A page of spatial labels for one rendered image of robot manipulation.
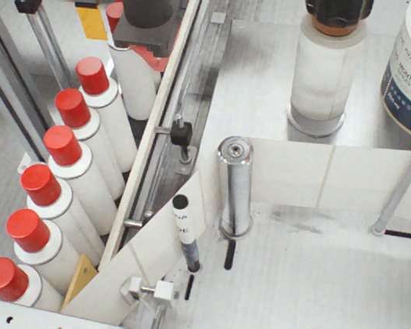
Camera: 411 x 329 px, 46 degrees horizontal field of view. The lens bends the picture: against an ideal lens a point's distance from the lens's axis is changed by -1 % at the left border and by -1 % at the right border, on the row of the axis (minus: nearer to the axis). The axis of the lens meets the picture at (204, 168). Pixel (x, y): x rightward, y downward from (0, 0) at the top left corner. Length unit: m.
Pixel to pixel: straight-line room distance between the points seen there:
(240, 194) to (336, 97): 0.22
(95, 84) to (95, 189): 0.13
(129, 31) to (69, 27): 0.48
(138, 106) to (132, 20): 0.20
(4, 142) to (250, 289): 0.50
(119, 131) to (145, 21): 0.16
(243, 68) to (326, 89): 0.21
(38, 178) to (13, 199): 0.32
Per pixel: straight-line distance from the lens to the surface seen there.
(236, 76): 0.84
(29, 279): 0.51
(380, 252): 0.69
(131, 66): 0.70
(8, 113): 0.75
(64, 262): 0.55
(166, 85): 0.79
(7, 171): 0.87
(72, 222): 0.57
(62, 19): 1.09
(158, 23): 0.59
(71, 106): 0.56
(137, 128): 0.78
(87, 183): 0.58
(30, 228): 0.49
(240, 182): 0.54
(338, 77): 0.67
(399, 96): 0.78
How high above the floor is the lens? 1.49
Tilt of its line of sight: 58 degrees down
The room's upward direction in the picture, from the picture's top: 6 degrees counter-clockwise
